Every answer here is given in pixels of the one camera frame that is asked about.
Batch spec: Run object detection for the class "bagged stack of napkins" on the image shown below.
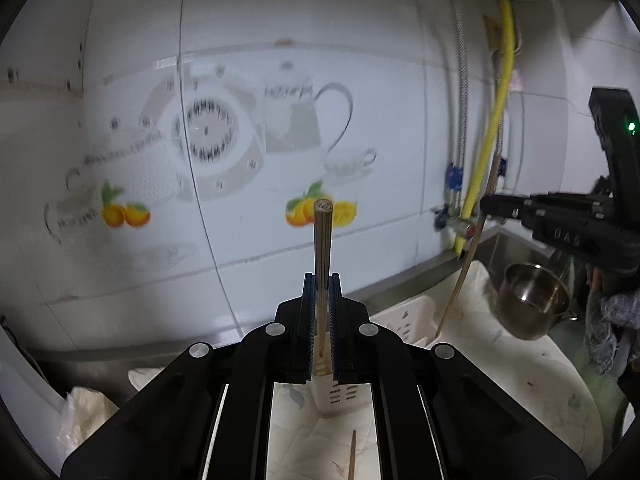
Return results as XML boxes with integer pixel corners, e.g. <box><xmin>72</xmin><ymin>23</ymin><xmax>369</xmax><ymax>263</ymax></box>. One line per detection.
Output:
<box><xmin>58</xmin><ymin>387</ymin><xmax>118</xmax><ymax>460</ymax></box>

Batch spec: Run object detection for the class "red handled water valve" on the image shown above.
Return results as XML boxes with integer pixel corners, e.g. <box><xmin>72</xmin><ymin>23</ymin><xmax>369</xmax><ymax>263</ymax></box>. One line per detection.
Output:
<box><xmin>432</xmin><ymin>204</ymin><xmax>476</xmax><ymax>240</ymax></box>

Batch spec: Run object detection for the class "wooden chopstick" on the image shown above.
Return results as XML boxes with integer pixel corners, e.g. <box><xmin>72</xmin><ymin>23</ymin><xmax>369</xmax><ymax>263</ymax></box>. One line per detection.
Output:
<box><xmin>435</xmin><ymin>148</ymin><xmax>501</xmax><ymax>339</ymax></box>
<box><xmin>314</xmin><ymin>197</ymin><xmax>333</xmax><ymax>358</ymax></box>
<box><xmin>347</xmin><ymin>429</ymin><xmax>357</xmax><ymax>480</ymax></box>

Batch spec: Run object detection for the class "yellow corrugated gas hose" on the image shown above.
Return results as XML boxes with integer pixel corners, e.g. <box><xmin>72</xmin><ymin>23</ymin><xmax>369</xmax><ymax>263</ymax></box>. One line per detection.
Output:
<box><xmin>451</xmin><ymin>0</ymin><xmax>516</xmax><ymax>256</ymax></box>

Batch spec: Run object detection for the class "grey knitted glove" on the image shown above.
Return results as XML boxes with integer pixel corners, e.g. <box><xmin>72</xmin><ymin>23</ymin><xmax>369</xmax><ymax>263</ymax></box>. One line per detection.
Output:
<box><xmin>585</xmin><ymin>290</ymin><xmax>639</xmax><ymax>377</ymax></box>

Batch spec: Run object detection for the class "white quilted patterned mat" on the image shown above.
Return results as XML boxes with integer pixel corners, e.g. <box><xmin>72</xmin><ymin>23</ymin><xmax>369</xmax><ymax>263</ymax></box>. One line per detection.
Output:
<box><xmin>127</xmin><ymin>259</ymin><xmax>606</xmax><ymax>480</ymax></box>

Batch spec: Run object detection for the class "left braided steel hose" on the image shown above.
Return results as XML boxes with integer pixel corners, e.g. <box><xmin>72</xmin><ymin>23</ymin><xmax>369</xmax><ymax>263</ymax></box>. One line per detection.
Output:
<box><xmin>429</xmin><ymin>0</ymin><xmax>470</xmax><ymax>212</ymax></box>

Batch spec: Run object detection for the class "braided steel hose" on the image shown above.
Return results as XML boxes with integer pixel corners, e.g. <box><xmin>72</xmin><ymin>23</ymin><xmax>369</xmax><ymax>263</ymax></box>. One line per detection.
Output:
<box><xmin>491</xmin><ymin>49</ymin><xmax>509</xmax><ymax>181</ymax></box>
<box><xmin>429</xmin><ymin>0</ymin><xmax>470</xmax><ymax>212</ymax></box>

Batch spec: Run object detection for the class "right braided steel hose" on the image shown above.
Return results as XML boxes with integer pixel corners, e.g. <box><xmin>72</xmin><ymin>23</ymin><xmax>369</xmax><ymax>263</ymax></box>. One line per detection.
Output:
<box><xmin>491</xmin><ymin>49</ymin><xmax>509</xmax><ymax>181</ymax></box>

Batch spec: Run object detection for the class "cream plastic utensil holder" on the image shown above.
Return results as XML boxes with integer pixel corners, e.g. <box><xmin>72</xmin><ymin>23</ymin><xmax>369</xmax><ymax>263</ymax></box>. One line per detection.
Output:
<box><xmin>309</xmin><ymin>294</ymin><xmax>442</xmax><ymax>418</ymax></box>

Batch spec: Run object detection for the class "steel saucepan with black handle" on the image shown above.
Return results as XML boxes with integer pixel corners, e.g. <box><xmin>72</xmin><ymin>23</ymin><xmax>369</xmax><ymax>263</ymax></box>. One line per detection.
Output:
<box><xmin>495</xmin><ymin>263</ymin><xmax>577</xmax><ymax>340</ymax></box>

